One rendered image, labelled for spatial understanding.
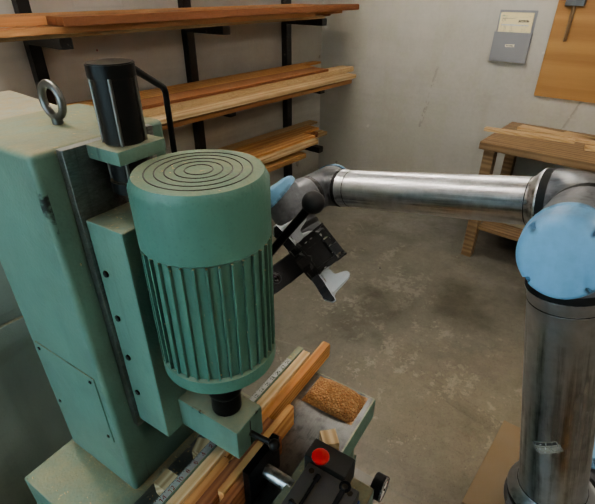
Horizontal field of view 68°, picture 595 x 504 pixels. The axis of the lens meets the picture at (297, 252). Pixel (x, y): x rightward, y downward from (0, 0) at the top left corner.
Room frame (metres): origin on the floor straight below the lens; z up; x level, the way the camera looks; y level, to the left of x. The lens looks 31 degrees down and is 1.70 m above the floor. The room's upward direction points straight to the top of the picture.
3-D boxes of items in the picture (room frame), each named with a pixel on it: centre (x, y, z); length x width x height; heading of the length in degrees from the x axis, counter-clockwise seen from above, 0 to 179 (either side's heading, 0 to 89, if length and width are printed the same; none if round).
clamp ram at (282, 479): (0.47, 0.04, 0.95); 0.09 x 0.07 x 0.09; 147
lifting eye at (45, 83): (0.68, 0.37, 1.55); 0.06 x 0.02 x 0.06; 57
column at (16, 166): (0.68, 0.37, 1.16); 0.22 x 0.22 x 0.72; 57
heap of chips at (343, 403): (0.69, -0.09, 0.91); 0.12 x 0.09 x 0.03; 57
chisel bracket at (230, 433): (0.54, 0.14, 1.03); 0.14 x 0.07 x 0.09; 57
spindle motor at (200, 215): (0.52, 0.12, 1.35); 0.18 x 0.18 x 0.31
